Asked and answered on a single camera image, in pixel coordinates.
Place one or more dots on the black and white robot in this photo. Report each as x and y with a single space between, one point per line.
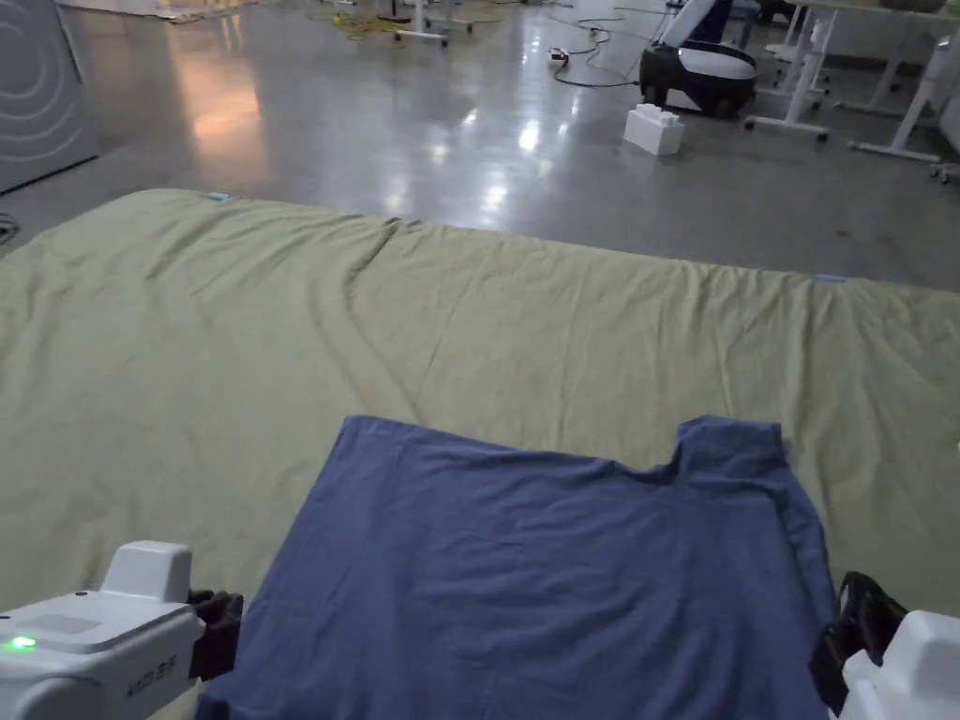
697 64

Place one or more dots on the dark blue shirt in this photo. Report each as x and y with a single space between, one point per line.
525 585

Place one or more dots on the bed with pale green sheet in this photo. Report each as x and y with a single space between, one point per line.
225 360

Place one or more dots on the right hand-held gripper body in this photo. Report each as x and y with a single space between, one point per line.
915 675

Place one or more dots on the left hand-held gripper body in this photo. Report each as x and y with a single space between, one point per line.
97 645

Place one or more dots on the white desk with wheeled legs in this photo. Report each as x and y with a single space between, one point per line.
919 112
806 67

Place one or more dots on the white power strip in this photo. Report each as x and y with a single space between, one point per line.
558 57

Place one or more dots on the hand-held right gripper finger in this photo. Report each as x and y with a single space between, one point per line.
862 607

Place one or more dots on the white foam brick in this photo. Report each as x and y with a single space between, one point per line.
654 131

